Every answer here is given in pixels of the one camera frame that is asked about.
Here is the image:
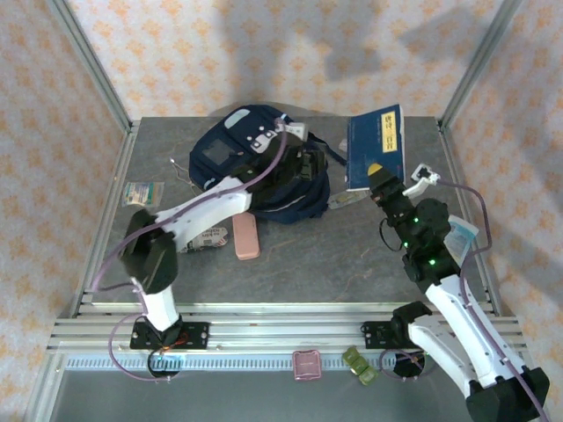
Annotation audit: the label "blue book yellow label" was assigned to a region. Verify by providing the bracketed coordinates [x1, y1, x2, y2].
[344, 104, 406, 193]

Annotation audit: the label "clear plastic packet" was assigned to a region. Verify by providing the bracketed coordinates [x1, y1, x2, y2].
[328, 192, 367, 211]

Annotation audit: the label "navy blue backpack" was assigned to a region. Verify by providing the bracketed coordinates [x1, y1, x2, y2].
[188, 104, 348, 225]

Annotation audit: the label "pink pencil case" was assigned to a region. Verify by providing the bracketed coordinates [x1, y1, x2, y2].
[231, 213, 261, 261]

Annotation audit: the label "white printed pouch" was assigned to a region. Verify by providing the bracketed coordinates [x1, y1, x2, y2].
[178, 226, 230, 254]

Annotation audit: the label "blue white wipes packet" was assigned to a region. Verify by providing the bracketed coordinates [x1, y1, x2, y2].
[443, 215, 479, 267]

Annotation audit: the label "green white plastic packet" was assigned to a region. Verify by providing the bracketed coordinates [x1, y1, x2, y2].
[121, 181, 165, 208]

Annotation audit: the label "green plastic clip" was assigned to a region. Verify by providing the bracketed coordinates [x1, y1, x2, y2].
[341, 346, 379, 388]

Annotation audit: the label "pink square clip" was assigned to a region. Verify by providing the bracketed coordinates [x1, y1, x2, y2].
[292, 349, 323, 382]

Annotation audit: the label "aluminium right side rail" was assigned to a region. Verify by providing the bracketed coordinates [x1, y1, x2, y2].
[437, 118, 549, 422]

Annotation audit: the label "bent metal wire tongs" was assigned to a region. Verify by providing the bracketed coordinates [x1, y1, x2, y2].
[170, 157, 208, 200]

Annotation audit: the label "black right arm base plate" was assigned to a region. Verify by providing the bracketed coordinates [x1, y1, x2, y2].
[360, 319, 410, 351]

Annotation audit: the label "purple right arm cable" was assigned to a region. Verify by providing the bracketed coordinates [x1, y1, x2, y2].
[378, 178, 551, 422]

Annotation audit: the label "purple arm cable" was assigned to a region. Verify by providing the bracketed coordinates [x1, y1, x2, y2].
[90, 117, 291, 383]
[378, 178, 551, 422]

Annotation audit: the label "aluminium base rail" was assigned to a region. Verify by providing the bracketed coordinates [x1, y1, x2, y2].
[46, 301, 527, 355]

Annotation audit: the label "aluminium right frame post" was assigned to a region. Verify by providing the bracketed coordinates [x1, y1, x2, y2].
[439, 0, 524, 128]

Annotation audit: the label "aluminium frame post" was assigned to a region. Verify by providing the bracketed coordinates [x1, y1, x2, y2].
[46, 0, 134, 133]
[439, 0, 524, 128]

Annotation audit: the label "aluminium left side rail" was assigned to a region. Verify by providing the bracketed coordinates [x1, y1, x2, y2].
[24, 120, 142, 422]

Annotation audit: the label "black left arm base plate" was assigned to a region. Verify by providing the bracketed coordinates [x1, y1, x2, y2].
[129, 320, 211, 352]

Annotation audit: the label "perforated cable tray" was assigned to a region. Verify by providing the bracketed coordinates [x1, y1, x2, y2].
[65, 356, 441, 371]

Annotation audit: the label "aluminium left frame post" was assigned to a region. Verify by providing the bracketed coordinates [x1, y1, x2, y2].
[46, 0, 134, 133]

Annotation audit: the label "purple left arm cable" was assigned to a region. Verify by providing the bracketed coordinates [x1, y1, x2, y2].
[90, 117, 291, 383]

